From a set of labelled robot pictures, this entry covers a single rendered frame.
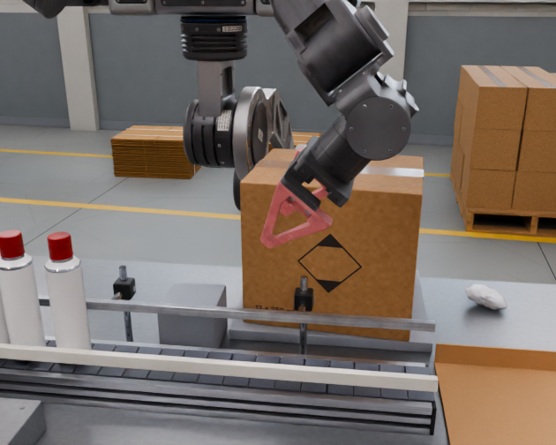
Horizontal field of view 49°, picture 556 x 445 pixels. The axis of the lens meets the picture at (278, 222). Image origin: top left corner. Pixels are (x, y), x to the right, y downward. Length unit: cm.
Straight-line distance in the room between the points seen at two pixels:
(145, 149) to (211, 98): 376
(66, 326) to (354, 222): 48
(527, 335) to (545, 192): 288
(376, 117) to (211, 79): 74
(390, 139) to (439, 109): 559
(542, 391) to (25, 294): 81
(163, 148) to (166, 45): 181
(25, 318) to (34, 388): 11
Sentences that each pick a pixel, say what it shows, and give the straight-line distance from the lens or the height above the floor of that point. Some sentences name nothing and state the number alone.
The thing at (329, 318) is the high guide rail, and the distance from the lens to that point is 93.
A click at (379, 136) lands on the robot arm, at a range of 55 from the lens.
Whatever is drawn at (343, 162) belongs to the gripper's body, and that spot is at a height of 126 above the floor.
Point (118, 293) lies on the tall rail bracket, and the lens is 103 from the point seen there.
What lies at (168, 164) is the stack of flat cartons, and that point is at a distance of 498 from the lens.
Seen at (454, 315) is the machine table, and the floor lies 83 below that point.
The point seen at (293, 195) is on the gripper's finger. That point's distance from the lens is 60.
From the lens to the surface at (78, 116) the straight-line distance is 696.
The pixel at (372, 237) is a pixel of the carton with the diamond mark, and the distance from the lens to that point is 101.
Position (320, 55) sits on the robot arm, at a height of 136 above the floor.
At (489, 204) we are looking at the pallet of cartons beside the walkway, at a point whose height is 17.
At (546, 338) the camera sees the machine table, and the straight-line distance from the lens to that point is 122.
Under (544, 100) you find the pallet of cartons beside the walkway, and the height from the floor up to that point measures 82.
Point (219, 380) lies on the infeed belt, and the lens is 93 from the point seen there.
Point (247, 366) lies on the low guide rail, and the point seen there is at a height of 91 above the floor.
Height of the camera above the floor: 142
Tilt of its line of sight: 21 degrees down
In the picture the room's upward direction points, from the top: straight up
